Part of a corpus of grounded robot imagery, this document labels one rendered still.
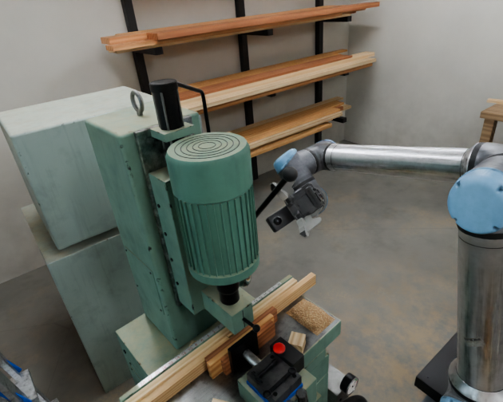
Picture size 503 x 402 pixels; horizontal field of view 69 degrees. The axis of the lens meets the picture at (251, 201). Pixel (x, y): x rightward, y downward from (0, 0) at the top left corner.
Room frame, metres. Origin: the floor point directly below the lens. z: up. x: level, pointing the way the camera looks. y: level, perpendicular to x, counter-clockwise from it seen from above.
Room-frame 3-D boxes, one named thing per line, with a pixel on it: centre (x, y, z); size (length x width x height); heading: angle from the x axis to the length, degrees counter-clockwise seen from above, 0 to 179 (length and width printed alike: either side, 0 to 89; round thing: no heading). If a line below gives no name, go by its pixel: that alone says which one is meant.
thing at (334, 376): (0.77, -0.21, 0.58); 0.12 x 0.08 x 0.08; 39
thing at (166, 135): (0.83, 0.17, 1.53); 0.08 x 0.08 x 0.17; 39
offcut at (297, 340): (0.68, -0.09, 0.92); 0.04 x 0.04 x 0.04; 67
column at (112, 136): (0.94, 0.27, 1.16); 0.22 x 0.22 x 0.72; 39
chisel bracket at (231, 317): (0.73, 0.09, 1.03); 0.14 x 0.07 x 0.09; 39
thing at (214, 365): (0.69, 0.06, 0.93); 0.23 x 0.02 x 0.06; 129
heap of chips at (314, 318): (0.79, -0.15, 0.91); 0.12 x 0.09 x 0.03; 39
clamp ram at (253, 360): (0.62, 0.04, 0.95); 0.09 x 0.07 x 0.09; 129
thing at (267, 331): (0.68, 0.04, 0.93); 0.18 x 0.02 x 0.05; 129
